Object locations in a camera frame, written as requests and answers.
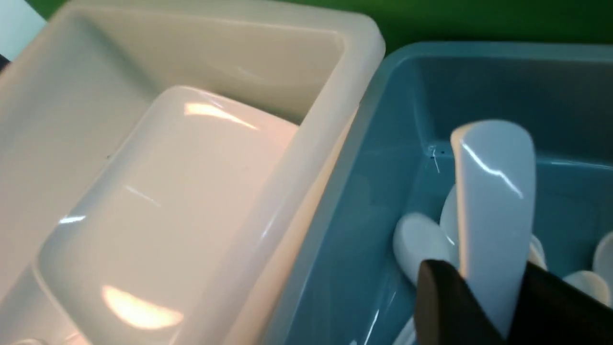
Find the stack of white square plates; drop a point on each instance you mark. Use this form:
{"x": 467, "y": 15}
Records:
{"x": 130, "y": 261}

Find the white spoon far left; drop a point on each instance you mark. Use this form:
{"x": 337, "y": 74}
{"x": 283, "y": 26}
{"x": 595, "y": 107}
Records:
{"x": 418, "y": 238}

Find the green backdrop cloth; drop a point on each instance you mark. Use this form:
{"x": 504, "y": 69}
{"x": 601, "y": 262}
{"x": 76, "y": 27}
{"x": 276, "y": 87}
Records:
{"x": 403, "y": 22}

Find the white spoon centre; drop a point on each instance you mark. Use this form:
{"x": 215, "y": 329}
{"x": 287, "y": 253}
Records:
{"x": 592, "y": 285}

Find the white soup spoon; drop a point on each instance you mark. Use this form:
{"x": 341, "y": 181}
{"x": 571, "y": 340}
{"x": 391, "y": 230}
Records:
{"x": 495, "y": 179}

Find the white spoon back left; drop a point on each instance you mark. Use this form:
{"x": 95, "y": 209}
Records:
{"x": 449, "y": 217}

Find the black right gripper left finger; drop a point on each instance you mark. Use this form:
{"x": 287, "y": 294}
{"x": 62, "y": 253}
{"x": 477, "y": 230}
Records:
{"x": 446, "y": 312}

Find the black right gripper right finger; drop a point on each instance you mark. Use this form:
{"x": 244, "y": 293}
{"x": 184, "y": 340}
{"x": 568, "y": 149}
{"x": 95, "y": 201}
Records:
{"x": 551, "y": 312}

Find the blue plastic bin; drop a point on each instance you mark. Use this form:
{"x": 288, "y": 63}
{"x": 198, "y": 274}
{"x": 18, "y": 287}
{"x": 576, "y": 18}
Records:
{"x": 346, "y": 287}

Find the white spoon far right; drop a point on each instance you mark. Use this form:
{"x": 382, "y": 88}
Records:
{"x": 603, "y": 259}

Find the large white plastic bin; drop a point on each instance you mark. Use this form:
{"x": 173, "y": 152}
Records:
{"x": 73, "y": 95}

